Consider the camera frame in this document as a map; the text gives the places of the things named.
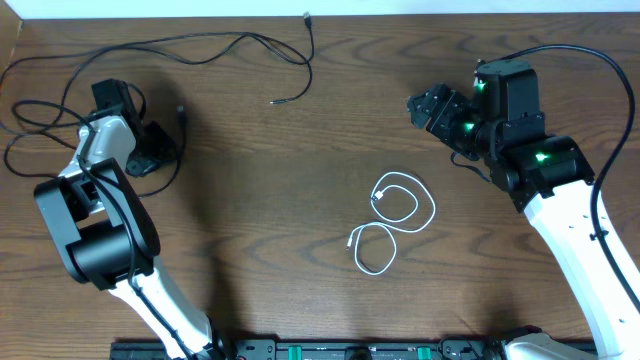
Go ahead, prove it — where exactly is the short black USB cable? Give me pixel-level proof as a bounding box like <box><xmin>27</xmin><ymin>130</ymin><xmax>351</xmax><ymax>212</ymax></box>
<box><xmin>2</xmin><ymin>99</ymin><xmax>189</xmax><ymax>199</ymax></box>

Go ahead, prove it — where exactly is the white USB cable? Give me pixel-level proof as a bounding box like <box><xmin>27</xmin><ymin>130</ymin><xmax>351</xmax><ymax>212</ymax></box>
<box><xmin>345</xmin><ymin>171</ymin><xmax>437</xmax><ymax>276</ymax></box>

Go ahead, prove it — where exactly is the long black USB cable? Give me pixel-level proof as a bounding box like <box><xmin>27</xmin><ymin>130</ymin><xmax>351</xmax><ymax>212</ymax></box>
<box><xmin>0</xmin><ymin>12</ymin><xmax>316</xmax><ymax>136</ymax></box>

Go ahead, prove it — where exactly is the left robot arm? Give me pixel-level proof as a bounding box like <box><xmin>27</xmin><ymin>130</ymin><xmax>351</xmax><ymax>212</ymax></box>
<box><xmin>34</xmin><ymin>79</ymin><xmax>237</xmax><ymax>359</ymax></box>

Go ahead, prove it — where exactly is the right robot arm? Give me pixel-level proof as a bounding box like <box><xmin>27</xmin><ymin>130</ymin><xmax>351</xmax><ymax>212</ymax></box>
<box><xmin>407</xmin><ymin>60</ymin><xmax>639</xmax><ymax>359</ymax></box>

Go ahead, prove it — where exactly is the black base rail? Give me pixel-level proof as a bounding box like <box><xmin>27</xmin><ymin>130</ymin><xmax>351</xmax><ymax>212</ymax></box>
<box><xmin>108</xmin><ymin>338</ymin><xmax>506</xmax><ymax>360</ymax></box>

